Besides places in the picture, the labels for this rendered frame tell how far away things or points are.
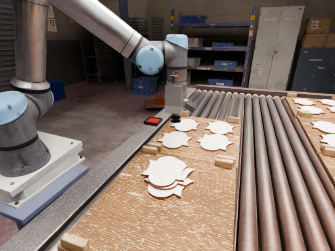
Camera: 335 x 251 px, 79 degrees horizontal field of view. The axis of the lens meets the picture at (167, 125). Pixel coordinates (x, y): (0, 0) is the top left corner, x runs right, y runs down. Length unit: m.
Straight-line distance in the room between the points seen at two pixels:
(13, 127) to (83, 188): 0.27
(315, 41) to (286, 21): 0.76
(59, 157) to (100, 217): 0.33
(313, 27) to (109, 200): 5.26
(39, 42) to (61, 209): 0.50
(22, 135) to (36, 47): 0.27
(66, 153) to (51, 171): 0.08
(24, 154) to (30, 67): 0.27
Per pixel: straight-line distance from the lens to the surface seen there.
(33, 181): 0.78
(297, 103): 1.57
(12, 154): 0.77
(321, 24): 5.50
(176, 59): 0.72
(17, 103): 0.72
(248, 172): 0.75
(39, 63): 0.80
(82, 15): 0.59
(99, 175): 0.73
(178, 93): 0.73
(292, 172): 0.82
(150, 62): 0.57
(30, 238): 0.61
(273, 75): 5.33
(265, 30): 5.23
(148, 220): 0.53
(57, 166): 0.83
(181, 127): 0.95
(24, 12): 0.77
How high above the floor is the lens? 1.34
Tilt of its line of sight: 24 degrees down
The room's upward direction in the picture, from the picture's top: straight up
